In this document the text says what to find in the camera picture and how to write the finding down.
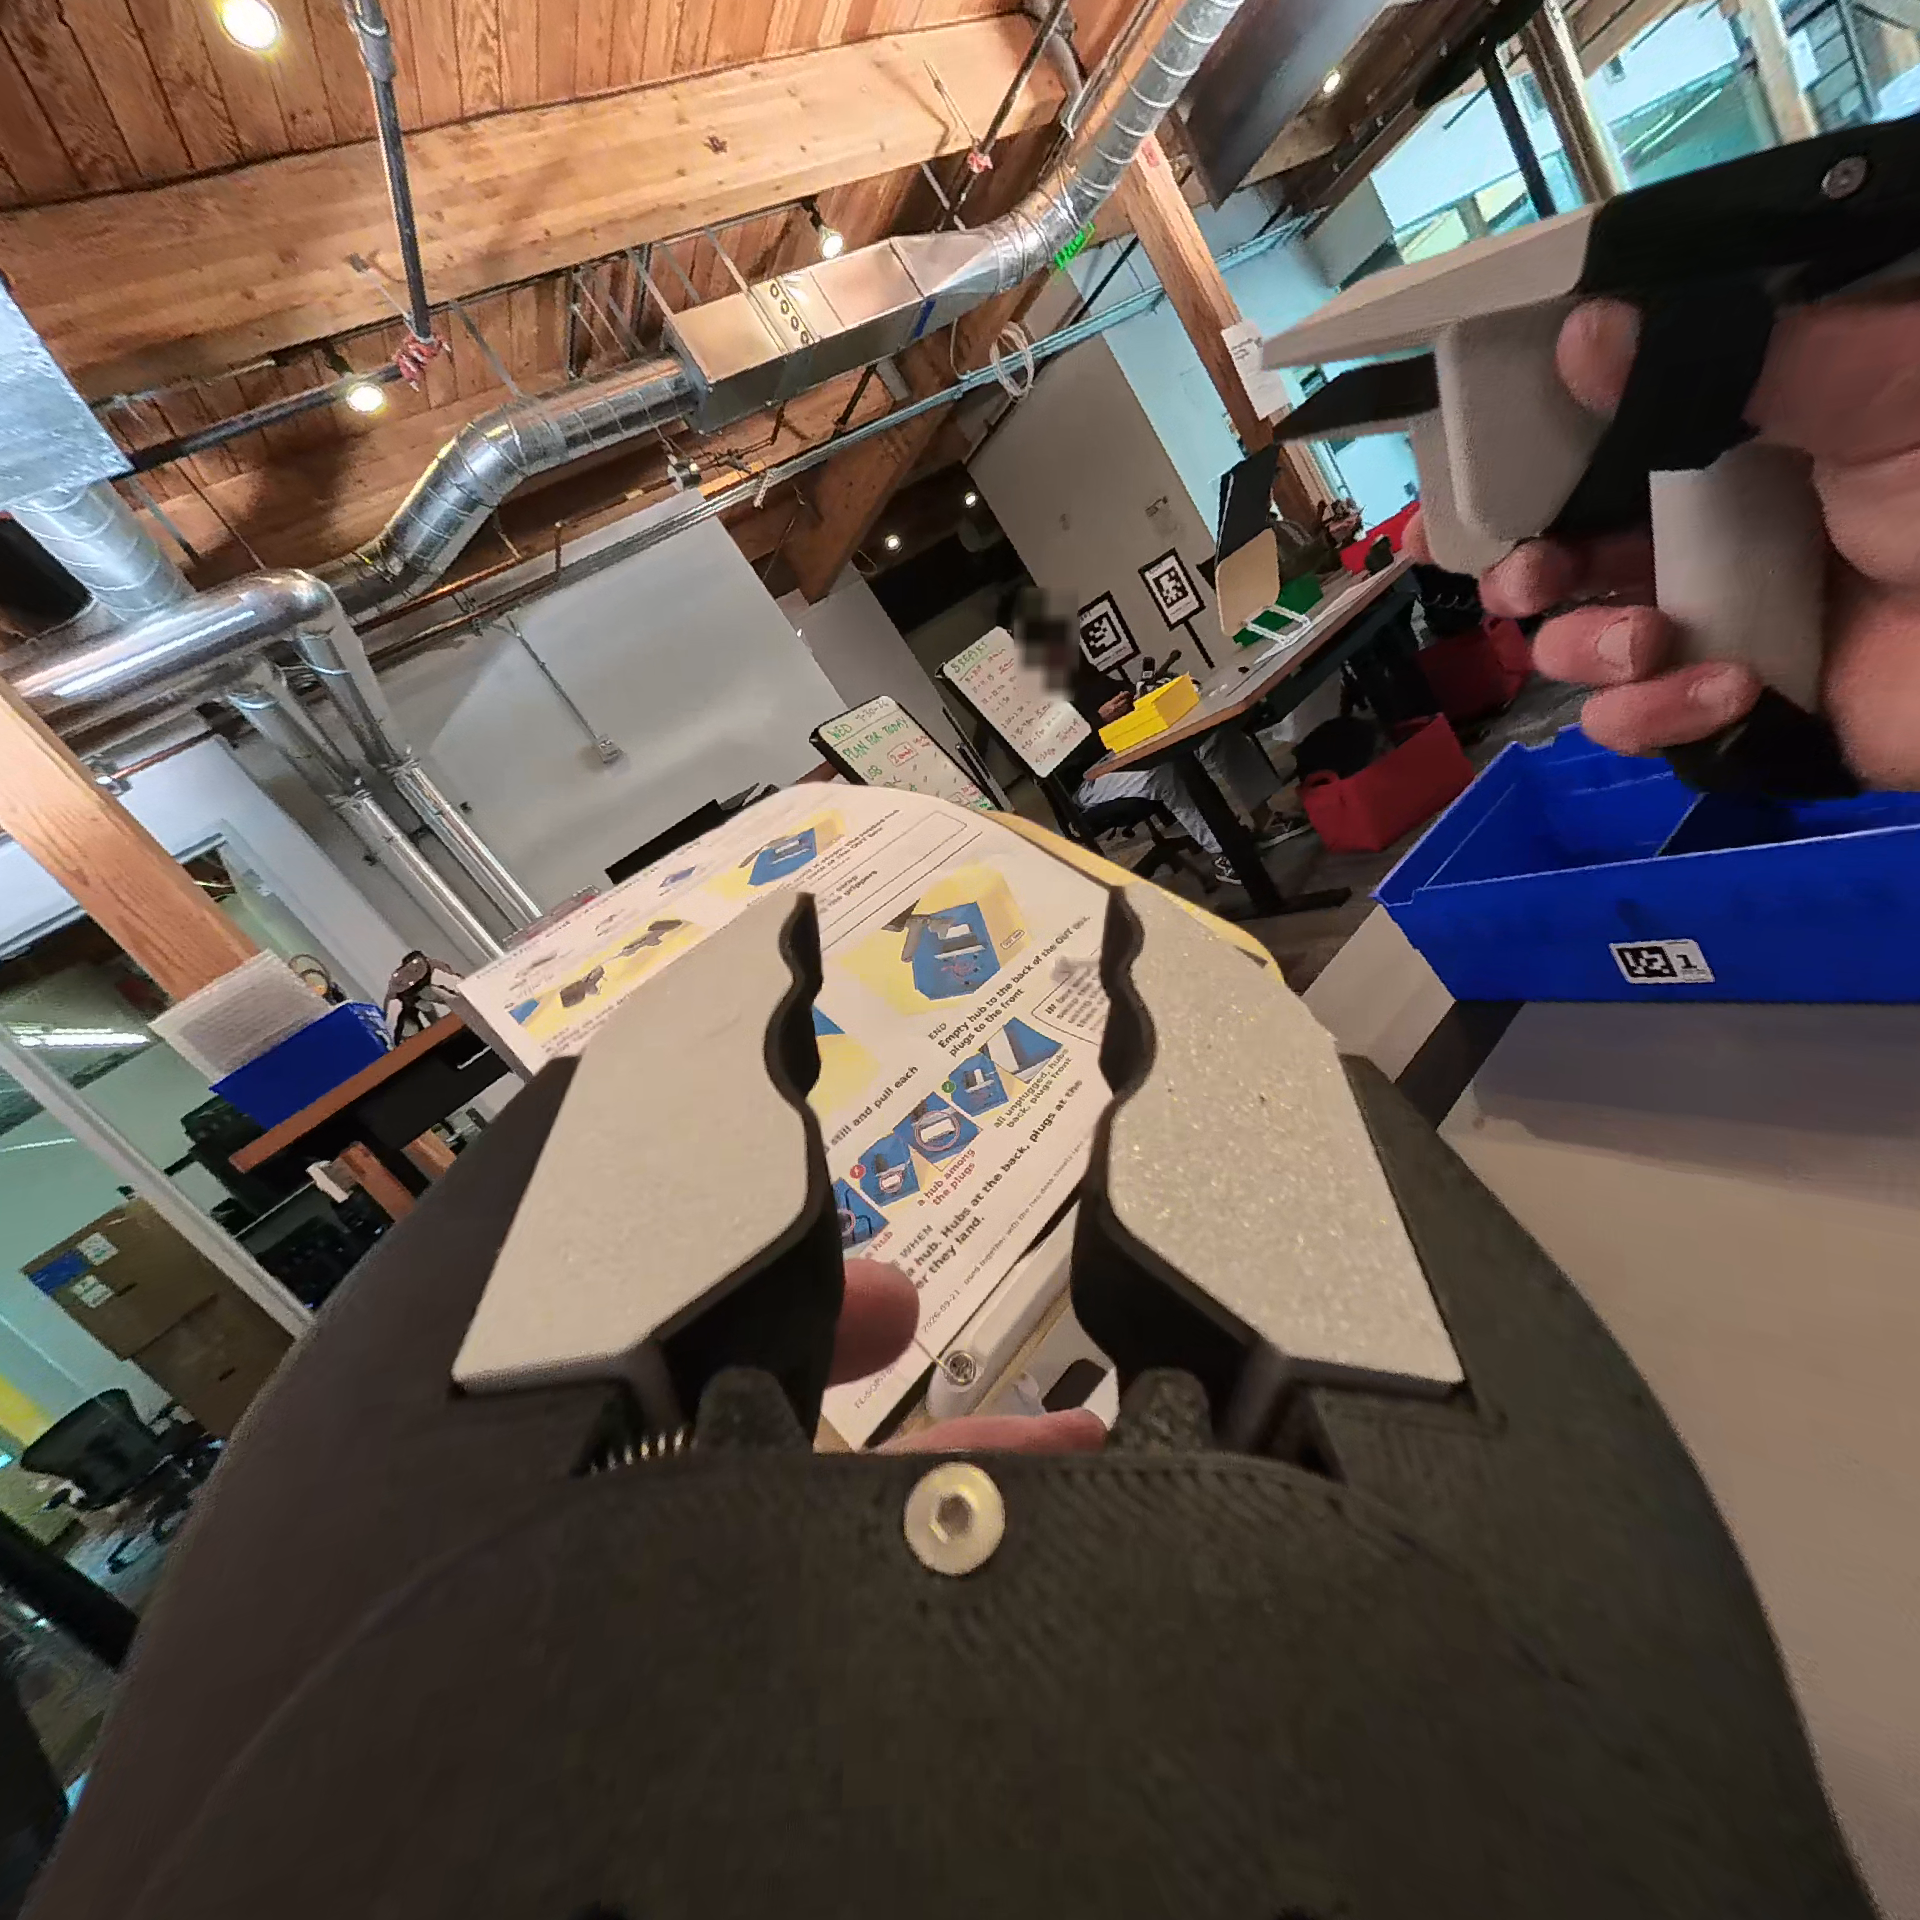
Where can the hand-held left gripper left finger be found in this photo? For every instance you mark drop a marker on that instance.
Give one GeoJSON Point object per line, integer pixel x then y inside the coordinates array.
{"type": "Point", "coordinates": [645, 1202]}

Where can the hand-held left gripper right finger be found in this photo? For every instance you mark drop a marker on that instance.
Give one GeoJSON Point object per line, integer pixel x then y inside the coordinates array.
{"type": "Point", "coordinates": [1276, 1202]}

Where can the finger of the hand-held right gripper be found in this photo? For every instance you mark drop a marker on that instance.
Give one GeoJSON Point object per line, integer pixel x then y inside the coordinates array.
{"type": "Point", "coordinates": [1440, 286]}
{"type": "Point", "coordinates": [1366, 396]}

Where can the blue plastic bin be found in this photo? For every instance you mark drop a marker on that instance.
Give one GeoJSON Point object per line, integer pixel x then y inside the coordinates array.
{"type": "Point", "coordinates": [1562, 901]}
{"type": "Point", "coordinates": [301, 1066]}

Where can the person's right hand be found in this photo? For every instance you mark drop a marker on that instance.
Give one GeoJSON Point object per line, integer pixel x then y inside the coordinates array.
{"type": "Point", "coordinates": [1875, 540]}

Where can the wooden column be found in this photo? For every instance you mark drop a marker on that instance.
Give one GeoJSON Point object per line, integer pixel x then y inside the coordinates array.
{"type": "Point", "coordinates": [1202, 300]}

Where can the instruction sheet on stand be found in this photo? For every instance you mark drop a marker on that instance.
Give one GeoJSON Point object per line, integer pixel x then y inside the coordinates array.
{"type": "Point", "coordinates": [1202, 915]}

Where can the wooden work table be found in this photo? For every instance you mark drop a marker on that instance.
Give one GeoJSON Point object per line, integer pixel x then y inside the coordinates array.
{"type": "Point", "coordinates": [1261, 676]}

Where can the printed instruction sheet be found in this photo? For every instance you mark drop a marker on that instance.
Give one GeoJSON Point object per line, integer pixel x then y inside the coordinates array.
{"type": "Point", "coordinates": [691, 901]}

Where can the yellow plastic bin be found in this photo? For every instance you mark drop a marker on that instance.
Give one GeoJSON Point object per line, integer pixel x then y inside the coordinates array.
{"type": "Point", "coordinates": [1151, 719]}

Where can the red plastic bin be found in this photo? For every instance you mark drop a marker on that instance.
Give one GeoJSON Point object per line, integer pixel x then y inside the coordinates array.
{"type": "Point", "coordinates": [1389, 797]}

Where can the white easel board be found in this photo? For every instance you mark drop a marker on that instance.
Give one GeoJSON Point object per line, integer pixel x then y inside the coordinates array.
{"type": "Point", "coordinates": [1016, 699]}
{"type": "Point", "coordinates": [901, 750]}

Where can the black office chair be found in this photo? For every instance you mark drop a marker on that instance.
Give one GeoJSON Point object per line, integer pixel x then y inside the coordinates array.
{"type": "Point", "coordinates": [107, 1458]}

